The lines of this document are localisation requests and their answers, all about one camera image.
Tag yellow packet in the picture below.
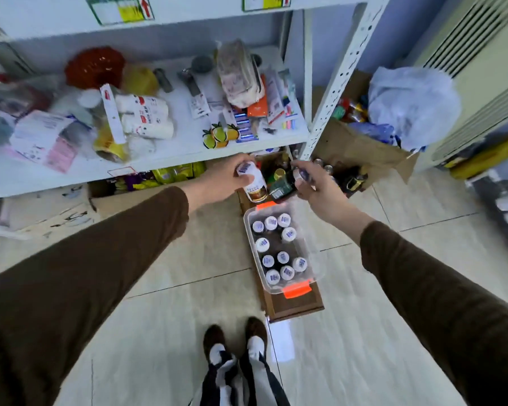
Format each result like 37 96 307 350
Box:
93 122 130 163

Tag dark bottles with metal caps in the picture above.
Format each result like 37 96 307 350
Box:
312 158 369 197

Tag pink and white packet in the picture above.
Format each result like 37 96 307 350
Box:
9 110 80 174

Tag clear plastic bin orange latches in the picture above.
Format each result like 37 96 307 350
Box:
242 200 325 300

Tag white metal shelf unit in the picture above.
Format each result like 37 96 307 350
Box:
0 0 393 202

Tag blue battery packs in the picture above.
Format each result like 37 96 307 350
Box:
232 107 259 143

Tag person's right forearm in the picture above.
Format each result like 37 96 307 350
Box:
334 205 508 406

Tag long white box red mark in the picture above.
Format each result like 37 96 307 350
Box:
100 83 128 145

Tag grey round lid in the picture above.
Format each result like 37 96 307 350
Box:
190 55 215 74

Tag white packet with red print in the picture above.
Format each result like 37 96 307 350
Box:
121 115 175 140
115 94 170 120

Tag blue plastic bag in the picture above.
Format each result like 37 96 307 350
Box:
349 122 400 146

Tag person's right hand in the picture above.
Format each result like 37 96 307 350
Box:
292 160 350 225

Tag yellow long box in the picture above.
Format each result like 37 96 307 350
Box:
450 136 508 181

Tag yellow red shelf label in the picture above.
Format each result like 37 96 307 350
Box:
242 0 292 12

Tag yellow round sponge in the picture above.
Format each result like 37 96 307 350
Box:
122 65 159 97

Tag lemon print card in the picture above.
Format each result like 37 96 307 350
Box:
202 122 240 149

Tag brown shoe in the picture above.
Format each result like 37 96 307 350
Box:
244 316 269 361
202 325 228 366

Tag person's left hand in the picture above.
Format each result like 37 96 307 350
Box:
196 153 256 206

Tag grey metal tool on card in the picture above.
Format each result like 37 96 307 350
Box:
177 68 211 120

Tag cream standing air conditioner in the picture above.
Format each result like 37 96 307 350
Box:
400 0 508 171

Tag white paper slip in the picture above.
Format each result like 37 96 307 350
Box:
269 319 296 363

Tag yellow snack packets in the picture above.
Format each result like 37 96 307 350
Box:
115 161 207 192

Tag toothbrush blister pack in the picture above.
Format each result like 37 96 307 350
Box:
264 68 299 131

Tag orange packet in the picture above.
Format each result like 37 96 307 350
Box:
247 76 269 119

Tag group of white-capped bottles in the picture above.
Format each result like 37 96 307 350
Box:
251 213 309 286

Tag colourful cans in box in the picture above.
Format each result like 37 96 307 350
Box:
331 95 370 124

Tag white plastic bag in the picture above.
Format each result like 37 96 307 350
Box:
367 66 462 151

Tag black white striped trousers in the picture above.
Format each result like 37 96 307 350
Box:
190 350 291 406

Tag clear bag of small goods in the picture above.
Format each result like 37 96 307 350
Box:
215 39 266 109

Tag white-capped bottle with brown label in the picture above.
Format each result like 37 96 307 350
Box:
236 161 269 204

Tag person's left forearm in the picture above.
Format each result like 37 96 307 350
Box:
0 181 204 406

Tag red mesh scrubber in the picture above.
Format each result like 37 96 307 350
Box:
64 46 126 90

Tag brown cardboard tray box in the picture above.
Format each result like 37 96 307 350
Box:
236 151 325 323

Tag dark green glass bottle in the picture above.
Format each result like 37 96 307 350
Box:
268 169 310 202

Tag green yellow shelf label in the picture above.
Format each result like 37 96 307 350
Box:
86 0 155 27

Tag white printed cardboard box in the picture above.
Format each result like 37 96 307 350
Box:
0 184 97 240

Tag large brown cardboard box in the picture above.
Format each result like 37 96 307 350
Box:
312 69 420 191

